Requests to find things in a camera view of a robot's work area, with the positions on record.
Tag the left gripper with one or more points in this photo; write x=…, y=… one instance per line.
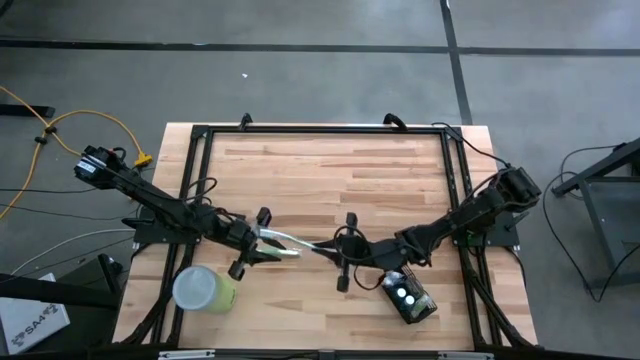
x=237, y=235

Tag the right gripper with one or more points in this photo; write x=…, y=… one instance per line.
x=375, y=250

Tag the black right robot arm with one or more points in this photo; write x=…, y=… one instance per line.
x=475, y=215

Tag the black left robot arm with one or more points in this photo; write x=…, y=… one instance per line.
x=150, y=200

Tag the green canister white lid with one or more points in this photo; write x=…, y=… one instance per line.
x=200, y=290

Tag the black equipment stand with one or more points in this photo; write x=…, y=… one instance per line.
x=60, y=292

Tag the white cardboard box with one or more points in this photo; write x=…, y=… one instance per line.
x=30, y=320

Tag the black floor bar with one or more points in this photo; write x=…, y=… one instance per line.
x=25, y=111

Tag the black metal cart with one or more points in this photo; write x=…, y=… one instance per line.
x=620, y=230

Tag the black aluminium table frame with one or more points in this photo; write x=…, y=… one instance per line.
x=325, y=131

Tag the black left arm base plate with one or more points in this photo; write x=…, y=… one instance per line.
x=150, y=232

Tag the silver table bracket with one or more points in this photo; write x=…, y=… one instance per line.
x=465, y=355
x=185, y=354

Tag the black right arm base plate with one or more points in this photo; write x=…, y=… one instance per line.
x=500, y=236

